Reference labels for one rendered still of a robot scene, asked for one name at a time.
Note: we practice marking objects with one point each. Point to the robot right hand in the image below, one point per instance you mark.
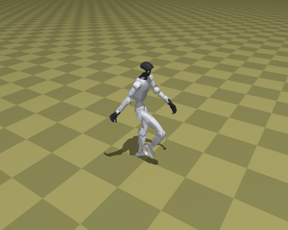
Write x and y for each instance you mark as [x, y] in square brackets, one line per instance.
[114, 117]

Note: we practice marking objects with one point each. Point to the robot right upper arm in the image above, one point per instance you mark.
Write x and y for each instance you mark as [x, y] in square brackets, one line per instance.
[135, 87]

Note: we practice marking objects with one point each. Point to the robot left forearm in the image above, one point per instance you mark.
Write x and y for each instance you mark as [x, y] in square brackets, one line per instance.
[162, 96]

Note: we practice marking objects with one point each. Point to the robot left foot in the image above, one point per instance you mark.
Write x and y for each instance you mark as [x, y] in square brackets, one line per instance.
[141, 154]

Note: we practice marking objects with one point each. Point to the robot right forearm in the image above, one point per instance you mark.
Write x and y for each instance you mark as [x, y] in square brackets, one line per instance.
[123, 105]

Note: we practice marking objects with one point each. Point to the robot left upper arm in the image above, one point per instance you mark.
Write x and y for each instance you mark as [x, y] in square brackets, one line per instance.
[155, 89]

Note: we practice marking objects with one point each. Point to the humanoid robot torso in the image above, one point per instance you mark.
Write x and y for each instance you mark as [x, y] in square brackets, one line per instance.
[140, 95]

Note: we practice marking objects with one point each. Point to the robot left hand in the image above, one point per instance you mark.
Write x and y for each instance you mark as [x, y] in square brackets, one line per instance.
[172, 106]

